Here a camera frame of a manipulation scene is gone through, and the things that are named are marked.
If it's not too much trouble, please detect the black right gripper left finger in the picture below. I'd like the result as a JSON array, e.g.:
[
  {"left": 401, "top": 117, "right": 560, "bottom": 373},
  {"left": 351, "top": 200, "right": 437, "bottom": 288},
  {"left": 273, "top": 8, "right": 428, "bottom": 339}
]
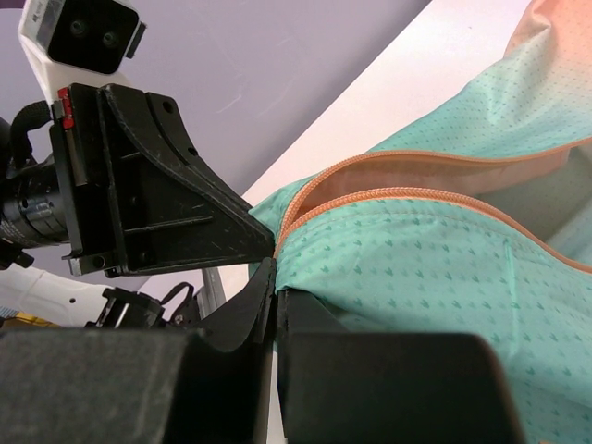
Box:
[{"left": 1, "top": 259, "right": 276, "bottom": 443}]

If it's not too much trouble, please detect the aluminium table rail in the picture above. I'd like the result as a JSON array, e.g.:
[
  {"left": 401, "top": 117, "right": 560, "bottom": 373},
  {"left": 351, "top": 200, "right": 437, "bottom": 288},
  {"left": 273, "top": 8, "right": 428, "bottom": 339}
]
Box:
[{"left": 196, "top": 268, "right": 226, "bottom": 319}]

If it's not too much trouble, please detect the peach and teal jacket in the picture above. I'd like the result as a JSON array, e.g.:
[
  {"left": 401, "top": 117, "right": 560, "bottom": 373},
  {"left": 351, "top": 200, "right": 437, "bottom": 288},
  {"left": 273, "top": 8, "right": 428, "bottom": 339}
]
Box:
[{"left": 252, "top": 1, "right": 591, "bottom": 443}]

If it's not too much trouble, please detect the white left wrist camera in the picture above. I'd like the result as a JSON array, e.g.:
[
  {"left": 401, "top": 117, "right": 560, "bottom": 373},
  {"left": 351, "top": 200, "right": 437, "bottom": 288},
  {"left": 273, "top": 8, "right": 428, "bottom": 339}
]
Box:
[{"left": 18, "top": 0, "right": 146, "bottom": 105}]

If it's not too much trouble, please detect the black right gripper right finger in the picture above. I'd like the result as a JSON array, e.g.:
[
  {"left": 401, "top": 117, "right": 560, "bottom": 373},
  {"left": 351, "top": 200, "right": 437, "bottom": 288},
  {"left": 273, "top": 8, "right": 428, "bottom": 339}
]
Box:
[{"left": 277, "top": 290, "right": 525, "bottom": 443}]

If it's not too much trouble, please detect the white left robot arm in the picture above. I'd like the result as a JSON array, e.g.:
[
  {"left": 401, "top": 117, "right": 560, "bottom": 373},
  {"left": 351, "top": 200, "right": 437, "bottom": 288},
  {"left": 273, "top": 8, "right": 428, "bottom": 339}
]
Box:
[{"left": 1, "top": 83, "right": 275, "bottom": 278}]

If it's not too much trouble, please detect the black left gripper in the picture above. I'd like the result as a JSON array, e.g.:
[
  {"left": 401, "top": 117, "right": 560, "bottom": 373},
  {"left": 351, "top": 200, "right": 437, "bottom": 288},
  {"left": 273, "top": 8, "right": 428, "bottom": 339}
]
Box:
[{"left": 50, "top": 83, "right": 275, "bottom": 278}]

